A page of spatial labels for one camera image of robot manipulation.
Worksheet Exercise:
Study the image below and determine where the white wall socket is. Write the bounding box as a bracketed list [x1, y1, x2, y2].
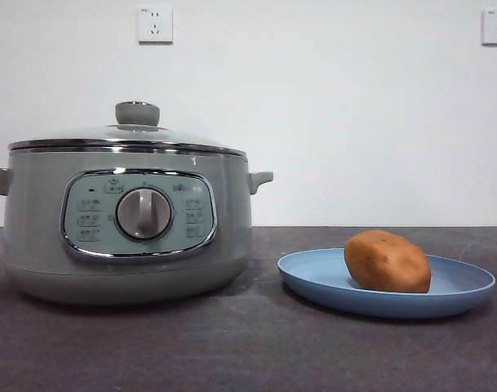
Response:
[137, 7, 174, 45]
[481, 9, 497, 47]

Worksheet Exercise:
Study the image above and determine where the glass lid with green knob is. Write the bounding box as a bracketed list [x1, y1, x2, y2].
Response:
[7, 100, 248, 159]

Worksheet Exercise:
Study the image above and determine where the brown potato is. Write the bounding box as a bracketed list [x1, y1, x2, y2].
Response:
[344, 229, 432, 294]

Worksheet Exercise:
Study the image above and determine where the blue round plate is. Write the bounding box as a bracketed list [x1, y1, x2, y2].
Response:
[277, 247, 497, 319]

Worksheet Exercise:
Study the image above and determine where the pale green electric steamer pot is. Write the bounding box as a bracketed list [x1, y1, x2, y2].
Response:
[0, 149, 274, 307]

